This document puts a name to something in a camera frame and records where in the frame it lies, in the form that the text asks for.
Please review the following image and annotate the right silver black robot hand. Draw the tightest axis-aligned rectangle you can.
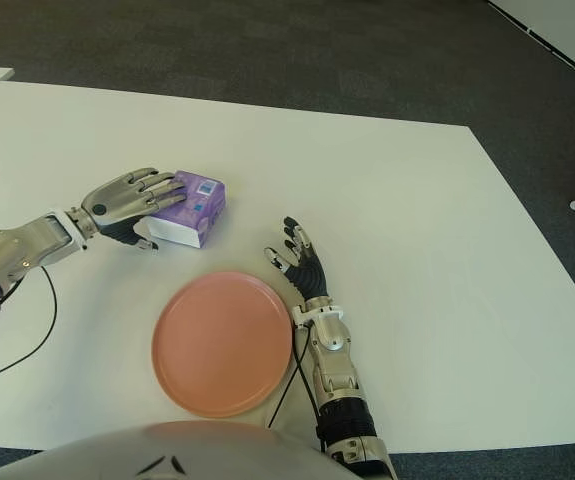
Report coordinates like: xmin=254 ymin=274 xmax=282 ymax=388
xmin=263 ymin=215 xmax=331 ymax=302

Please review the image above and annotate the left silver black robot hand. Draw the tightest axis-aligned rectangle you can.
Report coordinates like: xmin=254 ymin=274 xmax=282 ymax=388
xmin=80 ymin=167 xmax=188 ymax=251

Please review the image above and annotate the purple tissue paper pack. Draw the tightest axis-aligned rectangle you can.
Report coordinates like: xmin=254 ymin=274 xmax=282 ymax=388
xmin=145 ymin=169 xmax=227 ymax=250

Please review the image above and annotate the pink round plate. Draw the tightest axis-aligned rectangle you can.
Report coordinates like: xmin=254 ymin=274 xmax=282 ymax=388
xmin=151 ymin=271 xmax=294 ymax=419

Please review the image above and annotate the silver robot torso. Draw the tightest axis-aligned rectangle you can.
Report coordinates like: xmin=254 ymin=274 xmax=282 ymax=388
xmin=0 ymin=419 xmax=358 ymax=480

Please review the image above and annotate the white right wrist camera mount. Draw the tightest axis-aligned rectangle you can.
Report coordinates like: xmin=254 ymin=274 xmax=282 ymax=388
xmin=291 ymin=303 xmax=346 ymax=326

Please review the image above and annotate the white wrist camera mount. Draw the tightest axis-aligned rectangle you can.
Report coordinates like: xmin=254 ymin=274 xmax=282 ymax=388
xmin=291 ymin=303 xmax=346 ymax=326
xmin=46 ymin=207 xmax=91 ymax=250

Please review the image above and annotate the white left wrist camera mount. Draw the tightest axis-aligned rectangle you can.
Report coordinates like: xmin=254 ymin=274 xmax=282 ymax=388
xmin=46 ymin=207 xmax=91 ymax=250

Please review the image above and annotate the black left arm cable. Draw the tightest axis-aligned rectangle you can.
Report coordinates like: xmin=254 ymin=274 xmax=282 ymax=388
xmin=0 ymin=264 xmax=59 ymax=391

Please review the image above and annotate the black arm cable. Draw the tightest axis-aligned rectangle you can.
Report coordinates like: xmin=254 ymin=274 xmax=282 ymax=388
xmin=0 ymin=264 xmax=59 ymax=391
xmin=265 ymin=322 xmax=326 ymax=454

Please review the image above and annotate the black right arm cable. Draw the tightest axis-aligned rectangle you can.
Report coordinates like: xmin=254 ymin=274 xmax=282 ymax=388
xmin=265 ymin=322 xmax=326 ymax=454

